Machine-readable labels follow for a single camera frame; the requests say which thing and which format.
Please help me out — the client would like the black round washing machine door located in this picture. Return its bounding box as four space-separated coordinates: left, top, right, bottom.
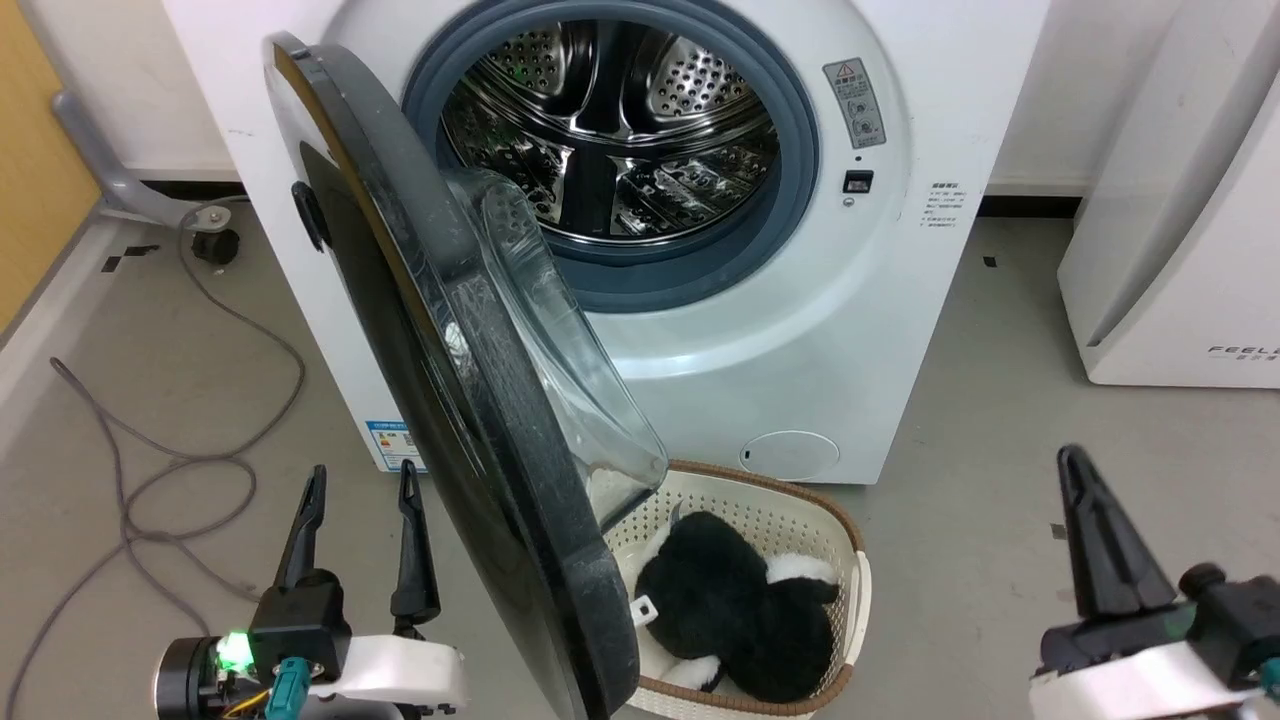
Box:
262 32 669 720

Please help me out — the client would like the shiny steel washer drum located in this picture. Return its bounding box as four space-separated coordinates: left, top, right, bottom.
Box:
440 20 781 246

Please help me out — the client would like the white floor-standing appliance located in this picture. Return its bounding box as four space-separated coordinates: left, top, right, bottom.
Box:
1057 0 1280 389

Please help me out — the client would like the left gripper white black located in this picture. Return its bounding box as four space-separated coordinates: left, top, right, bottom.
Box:
155 460 471 720

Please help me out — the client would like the black and white plush toy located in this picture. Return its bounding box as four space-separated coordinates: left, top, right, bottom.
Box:
630 510 841 703

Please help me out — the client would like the round white filter cover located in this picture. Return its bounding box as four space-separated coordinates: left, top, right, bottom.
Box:
740 430 841 481

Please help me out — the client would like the black caster wheel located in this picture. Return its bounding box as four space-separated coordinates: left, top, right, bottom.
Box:
192 228 241 266

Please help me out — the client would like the blue white energy label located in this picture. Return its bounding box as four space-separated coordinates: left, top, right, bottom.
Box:
365 420 426 473

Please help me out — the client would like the grey warning sticker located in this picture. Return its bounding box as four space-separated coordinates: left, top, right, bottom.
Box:
823 58 888 151

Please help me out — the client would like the white front-load washing machine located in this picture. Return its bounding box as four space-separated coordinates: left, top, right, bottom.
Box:
160 0 1051 486

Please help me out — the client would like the orange wooden panel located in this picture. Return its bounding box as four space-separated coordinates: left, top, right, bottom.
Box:
0 0 103 336

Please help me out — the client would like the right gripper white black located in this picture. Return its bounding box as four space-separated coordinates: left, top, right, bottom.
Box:
1030 445 1280 720

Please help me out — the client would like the grey chair base leg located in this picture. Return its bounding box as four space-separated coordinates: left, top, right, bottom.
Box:
52 90 231 231

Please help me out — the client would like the grey floor cable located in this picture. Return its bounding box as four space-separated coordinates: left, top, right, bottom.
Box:
5 200 306 716

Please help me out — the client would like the white brown-rimmed laundry basket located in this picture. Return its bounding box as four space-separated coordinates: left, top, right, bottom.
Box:
585 460 873 720

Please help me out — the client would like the grey rubber door gasket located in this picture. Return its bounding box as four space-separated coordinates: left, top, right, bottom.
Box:
402 0 821 313

